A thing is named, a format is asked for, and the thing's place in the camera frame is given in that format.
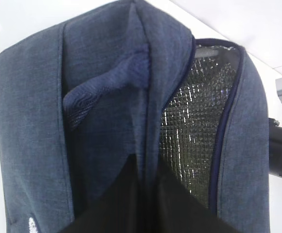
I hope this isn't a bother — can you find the dark navy lunch bag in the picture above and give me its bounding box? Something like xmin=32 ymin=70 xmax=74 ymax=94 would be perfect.
xmin=0 ymin=0 xmax=270 ymax=233

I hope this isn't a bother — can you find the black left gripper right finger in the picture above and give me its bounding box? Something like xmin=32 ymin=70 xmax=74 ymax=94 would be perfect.
xmin=153 ymin=161 xmax=238 ymax=233

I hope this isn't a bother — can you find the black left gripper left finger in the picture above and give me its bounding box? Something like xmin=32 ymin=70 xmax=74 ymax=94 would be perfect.
xmin=61 ymin=154 xmax=143 ymax=233

